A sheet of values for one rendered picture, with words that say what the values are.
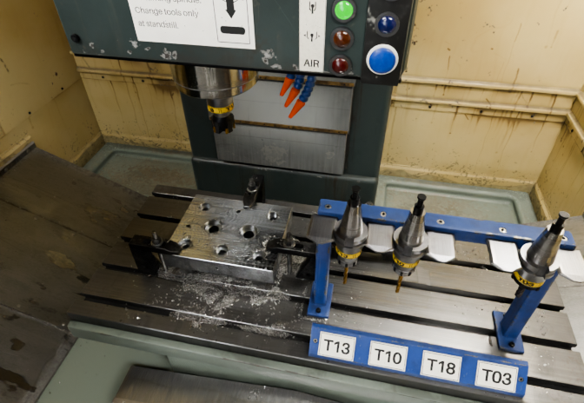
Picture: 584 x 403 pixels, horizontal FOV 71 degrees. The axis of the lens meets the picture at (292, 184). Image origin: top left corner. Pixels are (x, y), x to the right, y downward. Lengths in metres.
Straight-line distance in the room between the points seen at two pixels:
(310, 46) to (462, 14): 1.12
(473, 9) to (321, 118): 0.63
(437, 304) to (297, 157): 0.65
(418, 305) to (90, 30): 0.90
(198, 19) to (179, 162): 1.57
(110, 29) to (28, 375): 1.08
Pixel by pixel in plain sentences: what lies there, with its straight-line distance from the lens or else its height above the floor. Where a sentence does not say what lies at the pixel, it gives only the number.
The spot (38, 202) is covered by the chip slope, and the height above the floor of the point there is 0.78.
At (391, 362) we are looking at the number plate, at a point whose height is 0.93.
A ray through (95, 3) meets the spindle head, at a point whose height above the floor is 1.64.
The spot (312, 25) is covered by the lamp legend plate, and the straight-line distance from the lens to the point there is 0.50.
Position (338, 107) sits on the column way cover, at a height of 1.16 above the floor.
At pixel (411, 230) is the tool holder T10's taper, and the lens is 0.76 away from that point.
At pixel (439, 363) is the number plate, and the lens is 0.99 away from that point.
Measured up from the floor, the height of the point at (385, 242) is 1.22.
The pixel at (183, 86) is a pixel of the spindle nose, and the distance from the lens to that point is 0.76.
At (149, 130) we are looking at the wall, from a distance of 2.11.
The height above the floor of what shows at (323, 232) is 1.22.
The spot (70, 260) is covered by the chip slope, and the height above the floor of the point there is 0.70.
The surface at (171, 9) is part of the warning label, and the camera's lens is 0.55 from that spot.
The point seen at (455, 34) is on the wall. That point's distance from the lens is 1.61.
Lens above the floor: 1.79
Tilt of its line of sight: 40 degrees down
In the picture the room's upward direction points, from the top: 1 degrees counter-clockwise
